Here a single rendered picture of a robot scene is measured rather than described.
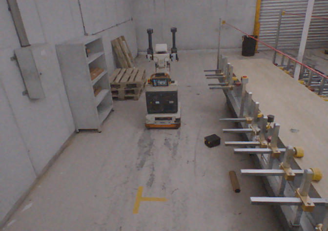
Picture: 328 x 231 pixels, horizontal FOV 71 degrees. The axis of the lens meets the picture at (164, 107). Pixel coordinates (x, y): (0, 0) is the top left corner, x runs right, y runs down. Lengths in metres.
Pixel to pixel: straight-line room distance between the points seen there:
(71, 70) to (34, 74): 0.93
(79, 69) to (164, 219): 2.51
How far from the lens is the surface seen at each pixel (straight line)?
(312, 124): 2.65
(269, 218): 2.81
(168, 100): 3.87
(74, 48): 3.81
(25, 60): 3.13
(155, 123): 4.00
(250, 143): 2.23
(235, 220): 2.71
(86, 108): 4.09
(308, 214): 2.09
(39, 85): 3.15
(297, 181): 2.23
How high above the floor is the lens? 2.07
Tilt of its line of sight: 25 degrees down
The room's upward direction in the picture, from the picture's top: 3 degrees counter-clockwise
